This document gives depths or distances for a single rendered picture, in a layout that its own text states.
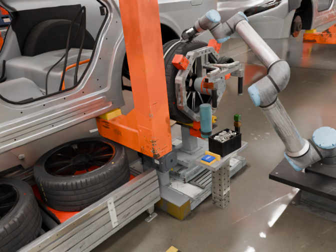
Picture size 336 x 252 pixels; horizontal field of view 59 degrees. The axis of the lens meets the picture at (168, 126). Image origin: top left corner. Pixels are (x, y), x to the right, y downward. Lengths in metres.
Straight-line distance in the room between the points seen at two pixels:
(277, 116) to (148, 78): 0.78
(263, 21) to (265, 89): 3.05
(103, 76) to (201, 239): 1.33
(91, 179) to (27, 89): 1.17
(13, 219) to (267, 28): 3.98
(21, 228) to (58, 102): 0.80
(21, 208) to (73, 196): 0.32
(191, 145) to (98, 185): 0.97
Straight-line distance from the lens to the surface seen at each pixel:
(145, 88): 1.79
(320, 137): 2.07
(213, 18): 2.04
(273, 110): 1.75
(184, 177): 2.42
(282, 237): 2.19
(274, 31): 4.74
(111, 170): 2.00
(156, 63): 1.80
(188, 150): 2.62
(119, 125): 2.17
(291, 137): 1.92
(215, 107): 2.08
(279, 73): 1.69
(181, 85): 2.10
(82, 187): 1.99
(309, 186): 2.15
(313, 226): 2.32
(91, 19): 4.21
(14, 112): 1.99
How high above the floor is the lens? 1.53
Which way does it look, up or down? 24 degrees down
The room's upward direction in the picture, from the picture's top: 6 degrees counter-clockwise
